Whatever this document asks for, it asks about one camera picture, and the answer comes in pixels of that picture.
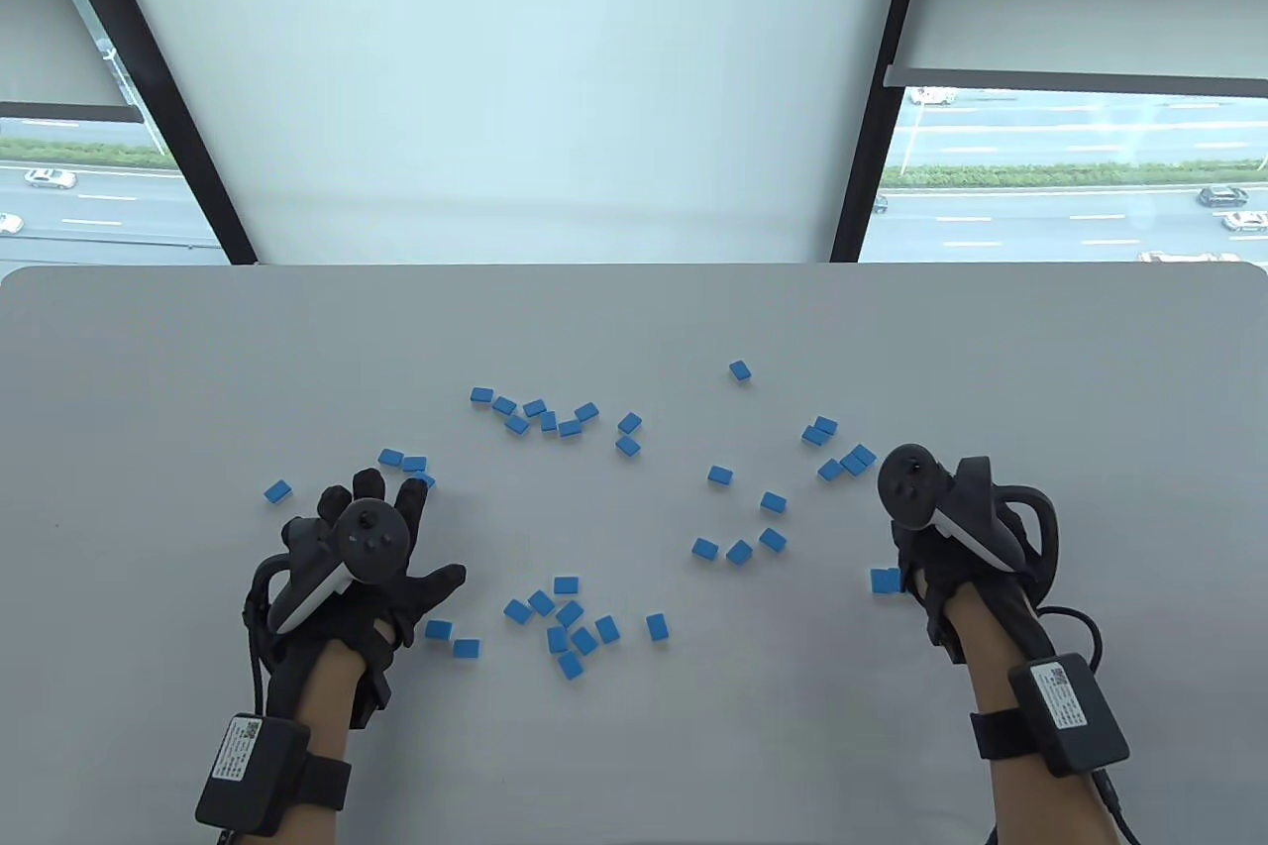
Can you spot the black window frame pillar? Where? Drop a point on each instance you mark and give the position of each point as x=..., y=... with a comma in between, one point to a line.
x=149, y=82
x=882, y=92

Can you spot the blue mahjong tile wall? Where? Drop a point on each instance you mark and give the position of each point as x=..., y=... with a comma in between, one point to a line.
x=884, y=581

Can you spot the person's right forearm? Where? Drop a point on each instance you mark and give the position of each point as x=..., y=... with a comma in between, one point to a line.
x=981, y=647

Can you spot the wide white roller blind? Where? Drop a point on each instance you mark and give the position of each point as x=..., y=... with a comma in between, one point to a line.
x=495, y=72

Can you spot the black white handheld controller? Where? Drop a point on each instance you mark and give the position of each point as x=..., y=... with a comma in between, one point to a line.
x=369, y=538
x=911, y=483

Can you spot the person's right hand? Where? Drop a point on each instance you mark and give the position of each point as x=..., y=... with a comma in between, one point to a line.
x=936, y=558

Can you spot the person's left forearm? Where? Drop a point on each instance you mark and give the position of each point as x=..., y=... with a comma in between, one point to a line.
x=329, y=696

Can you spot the person's left hand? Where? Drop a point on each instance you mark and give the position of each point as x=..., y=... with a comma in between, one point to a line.
x=423, y=592

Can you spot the blue mahjong tiles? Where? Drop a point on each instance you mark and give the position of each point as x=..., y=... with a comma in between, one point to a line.
x=568, y=584

